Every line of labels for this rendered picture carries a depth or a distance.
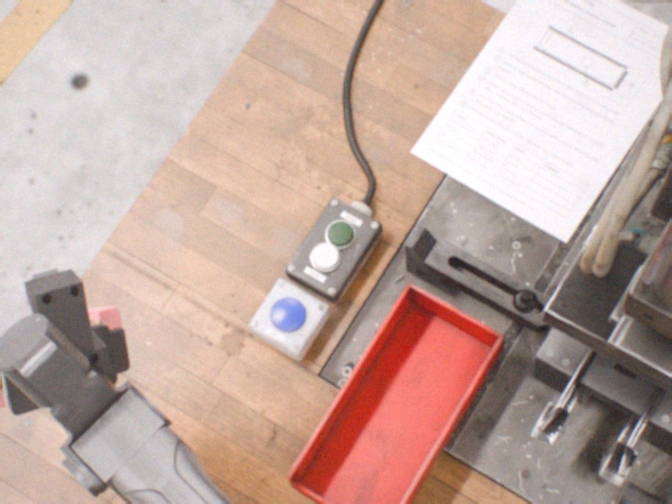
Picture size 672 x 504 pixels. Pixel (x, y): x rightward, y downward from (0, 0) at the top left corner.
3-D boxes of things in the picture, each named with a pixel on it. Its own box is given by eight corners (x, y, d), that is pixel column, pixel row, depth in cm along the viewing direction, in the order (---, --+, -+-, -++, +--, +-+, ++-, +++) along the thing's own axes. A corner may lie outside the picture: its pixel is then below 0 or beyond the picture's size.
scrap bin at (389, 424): (291, 486, 145) (286, 477, 140) (409, 297, 152) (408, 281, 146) (386, 546, 143) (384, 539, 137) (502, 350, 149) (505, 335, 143)
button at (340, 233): (324, 242, 153) (322, 236, 151) (337, 222, 153) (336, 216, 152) (345, 255, 152) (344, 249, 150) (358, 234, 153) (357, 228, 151)
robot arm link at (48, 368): (-35, 368, 115) (13, 423, 105) (42, 296, 116) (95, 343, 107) (51, 446, 121) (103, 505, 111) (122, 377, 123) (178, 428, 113)
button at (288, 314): (264, 324, 150) (262, 319, 148) (284, 295, 151) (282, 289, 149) (294, 342, 149) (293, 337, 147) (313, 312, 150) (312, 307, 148)
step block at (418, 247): (406, 270, 153) (404, 244, 144) (419, 250, 154) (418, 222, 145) (454, 298, 151) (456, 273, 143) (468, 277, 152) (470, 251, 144)
